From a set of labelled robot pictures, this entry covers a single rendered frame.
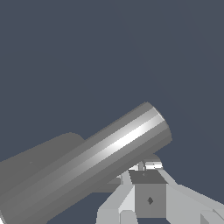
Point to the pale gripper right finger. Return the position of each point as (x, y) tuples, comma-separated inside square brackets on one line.
[(189, 204)]

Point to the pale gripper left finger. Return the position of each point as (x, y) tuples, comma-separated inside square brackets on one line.
[(116, 204)]

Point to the grey metal faucet spout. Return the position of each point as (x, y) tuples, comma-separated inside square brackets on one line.
[(96, 154)]

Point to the small shiny faucet knob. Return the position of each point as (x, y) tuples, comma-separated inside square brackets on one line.
[(151, 163)]

